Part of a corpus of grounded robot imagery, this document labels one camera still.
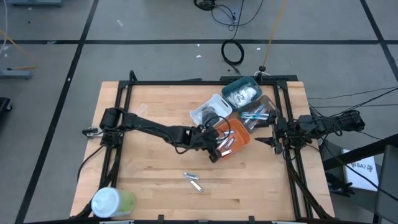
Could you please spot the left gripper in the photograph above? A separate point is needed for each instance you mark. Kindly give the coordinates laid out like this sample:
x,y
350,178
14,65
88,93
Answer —
x,y
202,138

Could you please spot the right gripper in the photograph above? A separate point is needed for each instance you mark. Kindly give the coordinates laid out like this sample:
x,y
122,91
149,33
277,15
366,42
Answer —
x,y
284,129

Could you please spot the bagged teal toothbrush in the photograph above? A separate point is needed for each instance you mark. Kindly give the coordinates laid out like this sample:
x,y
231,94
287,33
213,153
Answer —
x,y
255,116

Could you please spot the bagged white cotton pads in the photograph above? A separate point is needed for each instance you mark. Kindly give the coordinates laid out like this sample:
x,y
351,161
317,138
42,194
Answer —
x,y
244,95

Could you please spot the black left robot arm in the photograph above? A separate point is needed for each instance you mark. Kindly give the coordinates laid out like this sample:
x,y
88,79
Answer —
x,y
149,126

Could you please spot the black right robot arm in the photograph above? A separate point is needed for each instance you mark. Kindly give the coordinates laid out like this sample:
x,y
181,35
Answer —
x,y
326,124

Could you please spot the orange plastic bin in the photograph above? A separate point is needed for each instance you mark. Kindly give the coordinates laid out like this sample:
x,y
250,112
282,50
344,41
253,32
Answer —
x,y
241,137

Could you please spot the clear grey plastic bin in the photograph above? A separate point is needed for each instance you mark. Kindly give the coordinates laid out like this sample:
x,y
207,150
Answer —
x,y
267,104

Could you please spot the white plastic bin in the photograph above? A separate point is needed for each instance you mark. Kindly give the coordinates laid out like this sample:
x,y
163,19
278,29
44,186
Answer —
x,y
220,104

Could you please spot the teal plastic bin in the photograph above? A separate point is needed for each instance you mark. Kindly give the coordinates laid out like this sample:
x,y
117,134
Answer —
x,y
230,87

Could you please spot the small clear plastic bag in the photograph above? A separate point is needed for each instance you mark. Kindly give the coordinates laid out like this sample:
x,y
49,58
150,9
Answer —
x,y
143,107

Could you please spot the black beam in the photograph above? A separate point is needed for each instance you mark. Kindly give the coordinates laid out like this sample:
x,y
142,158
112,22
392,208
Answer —
x,y
360,152

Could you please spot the white printed box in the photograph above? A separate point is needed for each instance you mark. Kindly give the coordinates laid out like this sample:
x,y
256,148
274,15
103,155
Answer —
x,y
360,171

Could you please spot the green wipes canister white lid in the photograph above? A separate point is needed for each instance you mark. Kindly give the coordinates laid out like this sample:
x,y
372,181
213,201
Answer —
x,y
109,202

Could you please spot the grey panel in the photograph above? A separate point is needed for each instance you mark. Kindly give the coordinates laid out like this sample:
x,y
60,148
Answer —
x,y
388,186

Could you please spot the grey metal foot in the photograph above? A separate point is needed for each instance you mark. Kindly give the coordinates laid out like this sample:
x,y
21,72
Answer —
x,y
15,74

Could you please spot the black floor object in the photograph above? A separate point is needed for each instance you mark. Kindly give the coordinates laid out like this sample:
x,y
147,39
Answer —
x,y
4,105

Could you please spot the blue-grey metal base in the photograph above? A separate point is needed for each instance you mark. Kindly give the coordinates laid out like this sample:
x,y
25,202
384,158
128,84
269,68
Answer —
x,y
34,2

